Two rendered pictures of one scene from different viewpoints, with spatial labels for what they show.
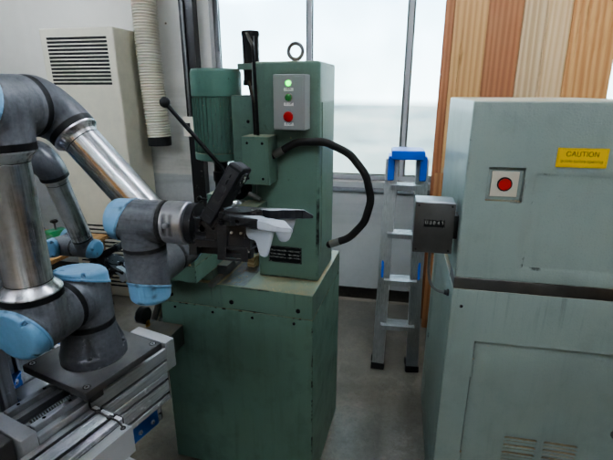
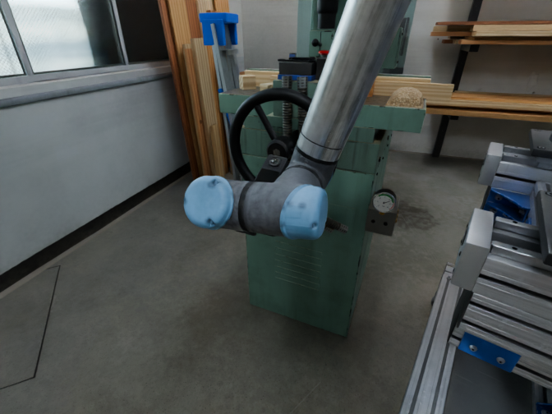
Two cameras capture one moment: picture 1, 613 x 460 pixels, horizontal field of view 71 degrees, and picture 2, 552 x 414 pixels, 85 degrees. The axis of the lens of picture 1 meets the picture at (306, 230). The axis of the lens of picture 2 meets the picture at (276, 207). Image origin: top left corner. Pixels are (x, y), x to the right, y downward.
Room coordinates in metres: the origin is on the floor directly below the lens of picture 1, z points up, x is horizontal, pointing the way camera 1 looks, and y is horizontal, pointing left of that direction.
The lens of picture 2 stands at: (1.60, 1.36, 1.06)
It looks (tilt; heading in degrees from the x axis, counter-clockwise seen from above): 30 degrees down; 278
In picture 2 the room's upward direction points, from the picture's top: straight up
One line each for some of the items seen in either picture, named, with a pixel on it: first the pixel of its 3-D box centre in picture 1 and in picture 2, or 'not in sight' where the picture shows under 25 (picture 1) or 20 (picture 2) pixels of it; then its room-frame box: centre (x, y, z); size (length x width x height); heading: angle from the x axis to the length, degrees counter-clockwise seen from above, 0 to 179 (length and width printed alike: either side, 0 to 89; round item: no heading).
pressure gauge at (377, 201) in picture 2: (144, 317); (384, 203); (1.40, 0.59, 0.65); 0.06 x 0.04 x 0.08; 164
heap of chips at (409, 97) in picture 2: not in sight; (407, 94); (1.37, 0.47, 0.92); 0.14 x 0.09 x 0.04; 74
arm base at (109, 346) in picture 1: (91, 335); not in sight; (0.92, 0.52, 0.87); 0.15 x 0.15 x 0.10
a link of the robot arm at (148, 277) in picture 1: (152, 268); not in sight; (0.75, 0.29, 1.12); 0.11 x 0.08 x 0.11; 167
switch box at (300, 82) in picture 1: (291, 102); not in sight; (1.37, 0.04, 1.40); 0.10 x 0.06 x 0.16; 74
